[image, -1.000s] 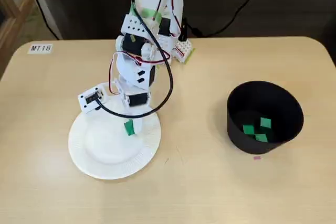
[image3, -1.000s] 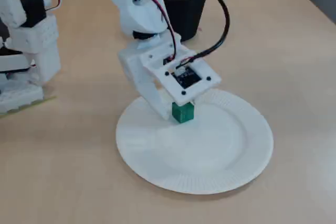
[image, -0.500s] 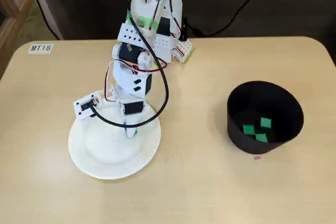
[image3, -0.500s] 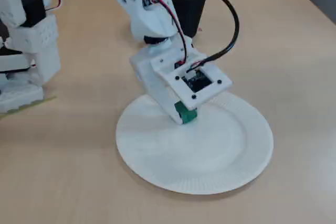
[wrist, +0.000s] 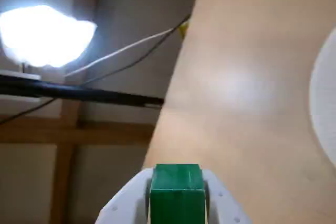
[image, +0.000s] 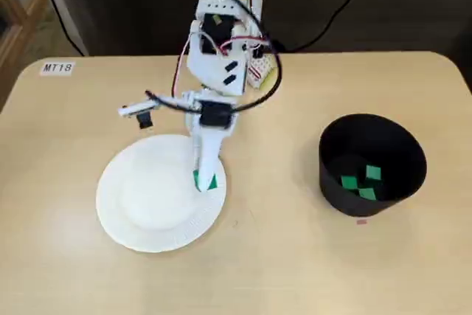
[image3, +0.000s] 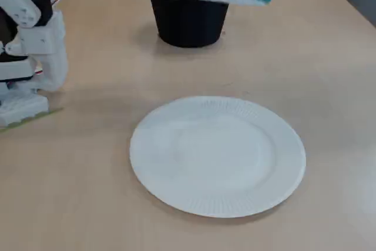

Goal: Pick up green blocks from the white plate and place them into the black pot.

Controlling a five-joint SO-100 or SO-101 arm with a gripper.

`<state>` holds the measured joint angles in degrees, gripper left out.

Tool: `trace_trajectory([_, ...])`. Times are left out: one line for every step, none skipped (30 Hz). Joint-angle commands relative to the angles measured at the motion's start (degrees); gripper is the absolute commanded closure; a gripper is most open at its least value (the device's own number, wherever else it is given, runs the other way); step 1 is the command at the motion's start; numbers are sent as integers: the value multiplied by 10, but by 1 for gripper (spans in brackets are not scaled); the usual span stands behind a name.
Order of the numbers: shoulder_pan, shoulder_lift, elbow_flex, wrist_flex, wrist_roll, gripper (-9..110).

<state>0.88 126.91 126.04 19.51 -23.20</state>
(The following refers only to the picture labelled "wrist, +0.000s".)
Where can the bright window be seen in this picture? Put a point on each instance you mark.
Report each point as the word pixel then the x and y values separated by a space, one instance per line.
pixel 44 37

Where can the green cube block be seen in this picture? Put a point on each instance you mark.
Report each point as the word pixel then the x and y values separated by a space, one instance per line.
pixel 176 203

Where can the small yellow clip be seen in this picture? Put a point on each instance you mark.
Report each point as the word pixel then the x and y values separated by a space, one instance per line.
pixel 183 28

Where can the white paper plate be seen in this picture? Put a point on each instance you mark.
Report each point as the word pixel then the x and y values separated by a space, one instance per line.
pixel 325 98

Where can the wooden beam frame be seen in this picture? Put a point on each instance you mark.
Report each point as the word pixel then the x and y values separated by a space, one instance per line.
pixel 78 132

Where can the black pole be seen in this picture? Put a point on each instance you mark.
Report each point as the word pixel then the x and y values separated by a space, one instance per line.
pixel 92 94

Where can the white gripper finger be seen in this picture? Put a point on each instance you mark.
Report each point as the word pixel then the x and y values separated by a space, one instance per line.
pixel 223 205
pixel 126 203

